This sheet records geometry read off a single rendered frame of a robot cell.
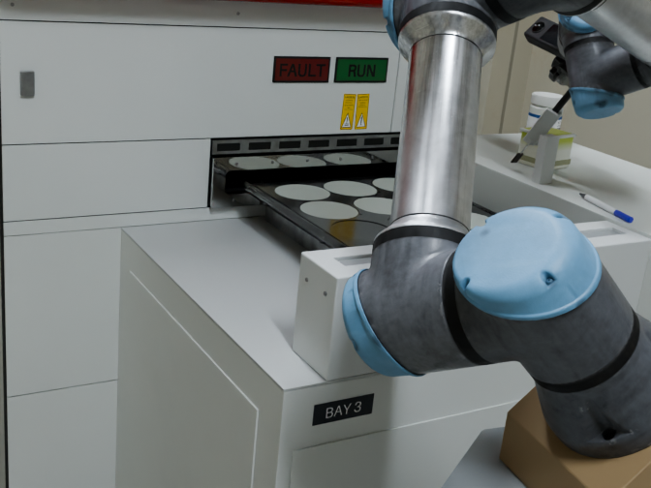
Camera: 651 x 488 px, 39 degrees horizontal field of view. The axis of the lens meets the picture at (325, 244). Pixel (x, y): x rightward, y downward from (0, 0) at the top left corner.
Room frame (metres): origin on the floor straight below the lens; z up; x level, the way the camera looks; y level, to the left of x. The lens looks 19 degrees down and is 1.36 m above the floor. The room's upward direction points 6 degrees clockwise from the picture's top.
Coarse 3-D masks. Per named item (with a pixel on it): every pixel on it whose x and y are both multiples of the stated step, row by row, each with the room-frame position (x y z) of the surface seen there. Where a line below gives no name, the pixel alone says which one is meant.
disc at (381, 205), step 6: (360, 198) 1.60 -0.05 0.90; (366, 198) 1.60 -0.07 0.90; (372, 198) 1.60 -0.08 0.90; (378, 198) 1.61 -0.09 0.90; (384, 198) 1.61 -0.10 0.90; (360, 204) 1.56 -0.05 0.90; (366, 204) 1.56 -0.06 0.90; (372, 204) 1.57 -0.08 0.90; (378, 204) 1.57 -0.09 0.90; (384, 204) 1.58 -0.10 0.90; (390, 204) 1.58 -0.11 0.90; (366, 210) 1.53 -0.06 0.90; (372, 210) 1.53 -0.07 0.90; (378, 210) 1.54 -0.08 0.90; (384, 210) 1.54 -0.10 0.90; (390, 210) 1.54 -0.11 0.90
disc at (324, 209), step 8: (304, 208) 1.50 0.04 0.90; (312, 208) 1.51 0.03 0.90; (320, 208) 1.51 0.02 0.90; (328, 208) 1.52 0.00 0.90; (336, 208) 1.52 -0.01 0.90; (344, 208) 1.53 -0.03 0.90; (352, 208) 1.53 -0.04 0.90; (320, 216) 1.47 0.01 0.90; (328, 216) 1.48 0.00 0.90; (336, 216) 1.48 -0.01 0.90; (344, 216) 1.48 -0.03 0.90; (352, 216) 1.49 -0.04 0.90
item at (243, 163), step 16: (224, 160) 1.63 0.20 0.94; (240, 160) 1.65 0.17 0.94; (256, 160) 1.66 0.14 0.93; (272, 160) 1.68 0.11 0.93; (288, 160) 1.70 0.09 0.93; (304, 160) 1.72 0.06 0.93; (320, 160) 1.73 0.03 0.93; (336, 160) 1.75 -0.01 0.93; (352, 160) 1.77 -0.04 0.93; (368, 160) 1.79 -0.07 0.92; (384, 160) 1.81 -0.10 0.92; (224, 176) 1.63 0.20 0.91; (208, 192) 1.63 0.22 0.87; (224, 192) 1.63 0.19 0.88; (240, 192) 1.66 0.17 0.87
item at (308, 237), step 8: (272, 208) 1.65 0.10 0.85; (272, 216) 1.64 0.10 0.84; (280, 216) 1.61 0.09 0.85; (272, 224) 1.63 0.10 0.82; (280, 224) 1.61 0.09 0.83; (288, 224) 1.58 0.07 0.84; (296, 224) 1.57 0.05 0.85; (288, 232) 1.58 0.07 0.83; (296, 232) 1.56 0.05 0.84; (304, 232) 1.53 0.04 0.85; (296, 240) 1.55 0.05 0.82; (304, 240) 1.53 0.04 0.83; (312, 240) 1.51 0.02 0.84; (312, 248) 1.51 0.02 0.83; (320, 248) 1.48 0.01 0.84; (328, 248) 1.46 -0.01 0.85
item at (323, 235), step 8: (248, 184) 1.61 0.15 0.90; (256, 192) 1.57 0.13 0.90; (264, 200) 1.54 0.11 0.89; (272, 200) 1.52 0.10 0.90; (280, 208) 1.49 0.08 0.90; (288, 208) 1.48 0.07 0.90; (288, 216) 1.47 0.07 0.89; (296, 216) 1.45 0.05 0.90; (304, 224) 1.42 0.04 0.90; (312, 224) 1.41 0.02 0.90; (312, 232) 1.40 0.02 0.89; (320, 232) 1.38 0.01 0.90; (328, 240) 1.35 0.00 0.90; (336, 240) 1.35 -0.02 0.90; (336, 248) 1.33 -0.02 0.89
